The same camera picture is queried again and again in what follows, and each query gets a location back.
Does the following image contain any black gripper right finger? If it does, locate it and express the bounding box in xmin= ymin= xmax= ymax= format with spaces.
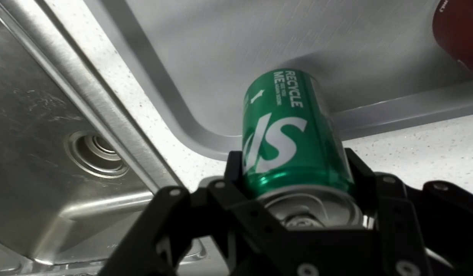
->
xmin=346 ymin=149 xmax=473 ymax=276

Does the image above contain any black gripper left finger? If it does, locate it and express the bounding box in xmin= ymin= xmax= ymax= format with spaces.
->
xmin=97 ymin=148 xmax=299 ymax=276

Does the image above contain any green Sprite can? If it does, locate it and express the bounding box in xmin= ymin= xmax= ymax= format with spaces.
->
xmin=242 ymin=69 xmax=363 ymax=230

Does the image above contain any red soda can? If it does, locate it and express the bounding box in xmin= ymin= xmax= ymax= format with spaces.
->
xmin=434 ymin=0 xmax=473 ymax=74

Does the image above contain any grey plastic tray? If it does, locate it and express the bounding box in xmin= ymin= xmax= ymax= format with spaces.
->
xmin=86 ymin=0 xmax=473 ymax=160

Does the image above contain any stainless steel double sink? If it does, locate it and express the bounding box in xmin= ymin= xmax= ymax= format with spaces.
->
xmin=0 ymin=0 xmax=222 ymax=276

